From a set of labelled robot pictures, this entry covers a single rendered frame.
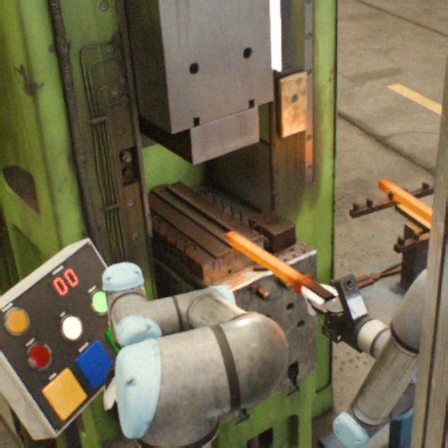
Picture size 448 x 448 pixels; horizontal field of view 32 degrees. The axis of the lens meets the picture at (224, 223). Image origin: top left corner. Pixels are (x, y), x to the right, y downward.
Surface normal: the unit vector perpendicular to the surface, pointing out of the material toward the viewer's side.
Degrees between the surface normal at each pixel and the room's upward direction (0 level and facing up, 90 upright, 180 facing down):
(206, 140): 90
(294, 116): 90
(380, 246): 0
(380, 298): 0
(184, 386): 59
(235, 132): 90
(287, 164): 90
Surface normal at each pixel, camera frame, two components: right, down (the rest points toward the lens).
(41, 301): 0.72, -0.25
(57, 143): 0.58, 0.39
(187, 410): 0.34, 0.40
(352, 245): -0.06, -0.86
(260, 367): 0.56, -0.06
